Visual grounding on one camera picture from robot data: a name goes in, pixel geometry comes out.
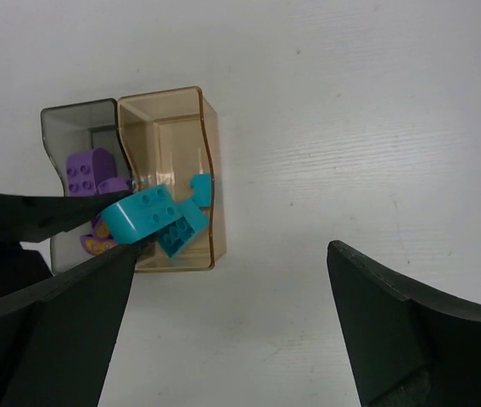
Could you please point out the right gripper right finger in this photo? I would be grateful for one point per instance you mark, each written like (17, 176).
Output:
(409, 344)

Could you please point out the purple arch lego piece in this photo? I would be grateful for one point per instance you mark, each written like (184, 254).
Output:
(86, 170)

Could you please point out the teal curved lego brick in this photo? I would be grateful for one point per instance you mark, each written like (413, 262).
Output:
(141, 214)

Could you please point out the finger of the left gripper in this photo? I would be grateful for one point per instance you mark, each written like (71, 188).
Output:
(33, 219)

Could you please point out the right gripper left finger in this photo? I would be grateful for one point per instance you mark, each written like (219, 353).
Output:
(58, 335)

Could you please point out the small purple square lego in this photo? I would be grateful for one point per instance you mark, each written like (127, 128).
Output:
(114, 184)

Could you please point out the teal lego with purple arch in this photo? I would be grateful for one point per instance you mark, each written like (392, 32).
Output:
(178, 234)

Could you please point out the grey transparent container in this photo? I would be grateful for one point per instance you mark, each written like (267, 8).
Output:
(80, 127)

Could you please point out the purple printed lego piece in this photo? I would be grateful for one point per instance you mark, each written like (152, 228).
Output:
(99, 240)

